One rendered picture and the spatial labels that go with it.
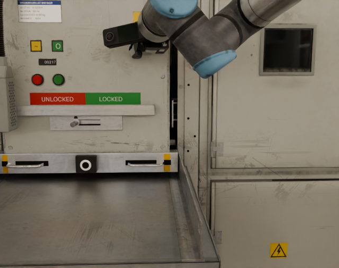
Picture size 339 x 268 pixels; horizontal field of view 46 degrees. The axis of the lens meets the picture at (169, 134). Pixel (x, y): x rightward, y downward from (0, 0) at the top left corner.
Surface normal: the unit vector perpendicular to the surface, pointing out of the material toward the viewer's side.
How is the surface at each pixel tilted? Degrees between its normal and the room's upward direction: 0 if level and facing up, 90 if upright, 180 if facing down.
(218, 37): 66
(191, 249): 0
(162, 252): 0
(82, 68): 90
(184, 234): 0
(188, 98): 90
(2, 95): 90
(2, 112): 90
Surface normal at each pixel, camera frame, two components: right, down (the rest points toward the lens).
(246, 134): 0.04, 0.15
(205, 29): 0.37, -0.18
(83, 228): 0.00, -0.99
